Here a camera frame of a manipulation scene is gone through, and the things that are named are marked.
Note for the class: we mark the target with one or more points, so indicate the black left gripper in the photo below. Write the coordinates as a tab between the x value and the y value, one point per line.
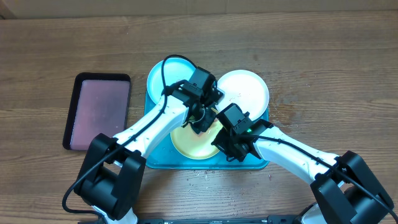
208	123

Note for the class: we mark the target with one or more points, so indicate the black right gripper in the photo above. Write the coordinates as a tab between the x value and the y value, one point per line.
222	144

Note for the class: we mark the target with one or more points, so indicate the yellow-green plate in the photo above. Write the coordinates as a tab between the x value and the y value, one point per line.
193	145

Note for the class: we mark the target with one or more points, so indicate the light blue plate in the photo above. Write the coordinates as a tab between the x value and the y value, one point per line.
175	69

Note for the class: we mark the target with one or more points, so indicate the white plate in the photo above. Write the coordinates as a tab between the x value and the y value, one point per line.
246	89

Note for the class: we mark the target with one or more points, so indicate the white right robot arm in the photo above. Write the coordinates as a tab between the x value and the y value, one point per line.
344	187

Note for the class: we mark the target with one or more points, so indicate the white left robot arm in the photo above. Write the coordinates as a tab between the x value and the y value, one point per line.
111	174

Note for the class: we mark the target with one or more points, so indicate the black tray of soapy water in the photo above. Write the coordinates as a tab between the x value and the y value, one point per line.
99	104

